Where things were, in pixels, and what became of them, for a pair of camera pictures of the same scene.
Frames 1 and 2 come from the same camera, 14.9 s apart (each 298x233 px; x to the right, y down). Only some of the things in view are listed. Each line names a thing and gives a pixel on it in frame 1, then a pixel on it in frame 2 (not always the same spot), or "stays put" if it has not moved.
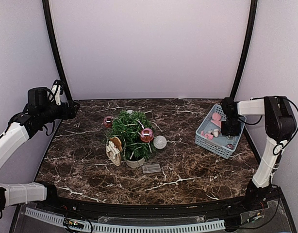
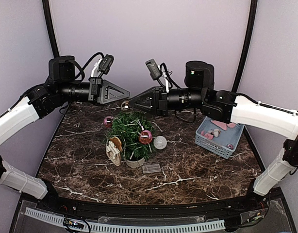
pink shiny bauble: [147, 135] stays put
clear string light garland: [147, 168] → [142, 128]
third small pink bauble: [230, 146] stays put
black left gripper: [72, 113] → [104, 96]
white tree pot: [136, 163] stays put
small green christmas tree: [126, 126] stays put
